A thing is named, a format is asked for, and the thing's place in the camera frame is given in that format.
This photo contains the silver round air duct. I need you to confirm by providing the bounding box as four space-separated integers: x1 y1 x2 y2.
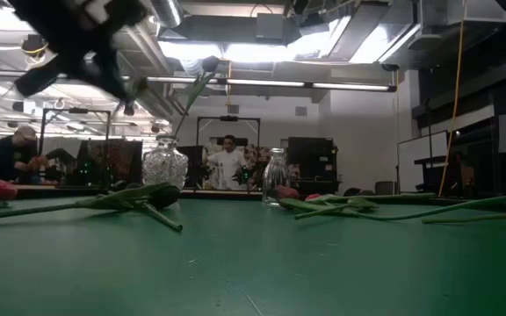
149 0 184 28

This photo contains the black aluminium rig frame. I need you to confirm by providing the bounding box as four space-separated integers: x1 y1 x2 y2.
0 183 506 216

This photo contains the narrow glass bottle vase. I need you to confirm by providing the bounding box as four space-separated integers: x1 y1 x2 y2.
261 147 290 207

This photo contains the grey bin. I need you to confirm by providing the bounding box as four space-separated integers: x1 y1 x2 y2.
374 180 395 197

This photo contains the black cabinet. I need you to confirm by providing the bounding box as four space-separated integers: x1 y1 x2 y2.
286 136 338 197

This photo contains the long ceiling light strip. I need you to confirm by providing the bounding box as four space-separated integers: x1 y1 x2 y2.
145 75 398 93

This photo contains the black ceiling cord reel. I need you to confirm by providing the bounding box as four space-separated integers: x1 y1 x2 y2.
19 33 52 61

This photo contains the yellow cable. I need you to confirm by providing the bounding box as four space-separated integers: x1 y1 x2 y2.
437 0 468 198

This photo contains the person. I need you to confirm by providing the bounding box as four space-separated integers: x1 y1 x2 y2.
206 134 249 190
0 126 43 184
41 147 81 185

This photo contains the black station frame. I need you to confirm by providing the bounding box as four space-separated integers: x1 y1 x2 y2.
195 115 262 190
38 107 112 188

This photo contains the green table mat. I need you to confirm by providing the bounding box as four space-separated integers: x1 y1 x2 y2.
0 195 506 316

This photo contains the patterned fabric panel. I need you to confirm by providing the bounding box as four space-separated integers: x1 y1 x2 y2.
88 139 143 185

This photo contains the wide cut-glass vase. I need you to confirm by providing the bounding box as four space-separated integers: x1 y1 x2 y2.
141 133 190 204

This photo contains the white board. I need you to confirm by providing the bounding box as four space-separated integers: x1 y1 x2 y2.
396 130 451 194

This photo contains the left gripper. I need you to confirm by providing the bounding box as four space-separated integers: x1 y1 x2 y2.
9 0 148 102

